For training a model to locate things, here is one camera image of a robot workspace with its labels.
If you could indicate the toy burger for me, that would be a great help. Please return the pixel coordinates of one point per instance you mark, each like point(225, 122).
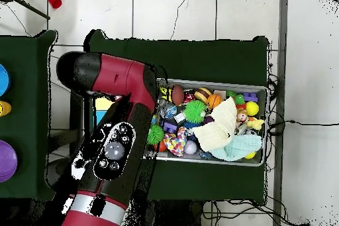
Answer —
point(202, 94)

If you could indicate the green spiky rubber ball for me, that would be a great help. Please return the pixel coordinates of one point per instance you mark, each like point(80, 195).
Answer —
point(195, 111)

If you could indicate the yellow smiley ball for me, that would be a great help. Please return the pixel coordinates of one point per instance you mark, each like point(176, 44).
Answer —
point(252, 108)

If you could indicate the wooden box with three holes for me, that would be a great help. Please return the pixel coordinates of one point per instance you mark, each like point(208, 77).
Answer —
point(102, 104)

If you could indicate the green spiky ball with eyes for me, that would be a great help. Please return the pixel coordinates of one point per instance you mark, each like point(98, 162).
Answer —
point(155, 134)

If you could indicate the dark green table cloth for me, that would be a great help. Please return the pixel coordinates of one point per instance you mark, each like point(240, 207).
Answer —
point(212, 59)

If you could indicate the red plastic cup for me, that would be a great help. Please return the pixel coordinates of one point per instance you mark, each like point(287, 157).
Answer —
point(54, 1)

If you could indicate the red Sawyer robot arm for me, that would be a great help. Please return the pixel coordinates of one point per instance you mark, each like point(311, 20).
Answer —
point(119, 77)

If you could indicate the black tripod stand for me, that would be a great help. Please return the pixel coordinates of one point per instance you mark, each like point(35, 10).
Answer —
point(31, 10)

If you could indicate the purple ball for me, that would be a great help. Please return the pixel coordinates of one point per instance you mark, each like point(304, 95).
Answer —
point(7, 161)

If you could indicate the green cloth of side table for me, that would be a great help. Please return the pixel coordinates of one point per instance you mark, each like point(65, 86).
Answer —
point(26, 117)

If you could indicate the mint waffle cloth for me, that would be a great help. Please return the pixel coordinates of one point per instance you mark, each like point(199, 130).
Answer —
point(241, 146)

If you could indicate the yellow toy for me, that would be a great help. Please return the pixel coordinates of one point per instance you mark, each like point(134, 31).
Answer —
point(4, 108)

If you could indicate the orange toy basketball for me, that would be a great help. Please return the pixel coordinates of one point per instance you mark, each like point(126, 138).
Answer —
point(214, 101)

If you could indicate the polka dot cloth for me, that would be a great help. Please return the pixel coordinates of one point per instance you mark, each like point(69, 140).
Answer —
point(176, 143)

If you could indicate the clear mesh bin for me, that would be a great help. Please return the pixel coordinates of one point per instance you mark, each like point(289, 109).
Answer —
point(261, 90)

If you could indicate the brown toy football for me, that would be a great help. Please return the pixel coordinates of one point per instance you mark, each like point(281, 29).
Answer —
point(177, 94)

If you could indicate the cream waffle cloth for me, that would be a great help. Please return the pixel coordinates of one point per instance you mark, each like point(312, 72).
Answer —
point(217, 130)

